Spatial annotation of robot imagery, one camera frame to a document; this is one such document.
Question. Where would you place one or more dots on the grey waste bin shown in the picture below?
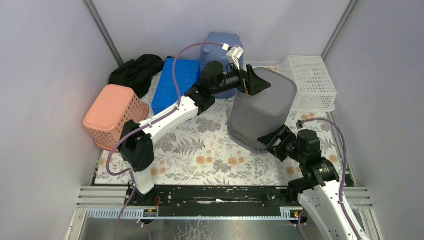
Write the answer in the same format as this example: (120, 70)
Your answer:
(256, 116)

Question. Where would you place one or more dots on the blue divided plastic tray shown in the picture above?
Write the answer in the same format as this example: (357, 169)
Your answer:
(187, 73)

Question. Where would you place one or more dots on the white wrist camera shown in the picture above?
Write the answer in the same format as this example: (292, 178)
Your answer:
(234, 54)
(300, 124)

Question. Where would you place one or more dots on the white plastic basket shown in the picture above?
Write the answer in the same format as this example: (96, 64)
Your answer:
(315, 89)

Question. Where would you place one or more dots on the black cloth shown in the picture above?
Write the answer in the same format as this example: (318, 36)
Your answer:
(137, 74)

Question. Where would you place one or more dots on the floral table mat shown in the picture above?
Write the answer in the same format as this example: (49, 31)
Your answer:
(200, 152)

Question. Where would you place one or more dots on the blue bucket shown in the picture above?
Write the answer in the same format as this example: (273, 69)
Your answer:
(210, 52)

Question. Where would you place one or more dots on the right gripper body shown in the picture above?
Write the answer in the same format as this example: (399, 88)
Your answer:
(287, 146)

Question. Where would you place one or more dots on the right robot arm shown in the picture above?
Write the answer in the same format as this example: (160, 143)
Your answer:
(318, 179)

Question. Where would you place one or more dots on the pink plastic basket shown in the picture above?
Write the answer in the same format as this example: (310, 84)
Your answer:
(114, 106)

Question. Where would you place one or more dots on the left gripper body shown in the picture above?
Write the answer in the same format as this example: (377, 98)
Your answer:
(249, 78)

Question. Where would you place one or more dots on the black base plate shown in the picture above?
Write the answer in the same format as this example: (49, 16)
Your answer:
(212, 201)

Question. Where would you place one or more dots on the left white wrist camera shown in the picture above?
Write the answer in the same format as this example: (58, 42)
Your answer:
(234, 54)

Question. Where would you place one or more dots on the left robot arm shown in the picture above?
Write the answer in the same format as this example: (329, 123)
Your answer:
(137, 141)

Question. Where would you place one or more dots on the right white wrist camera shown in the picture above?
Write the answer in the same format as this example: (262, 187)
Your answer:
(300, 124)

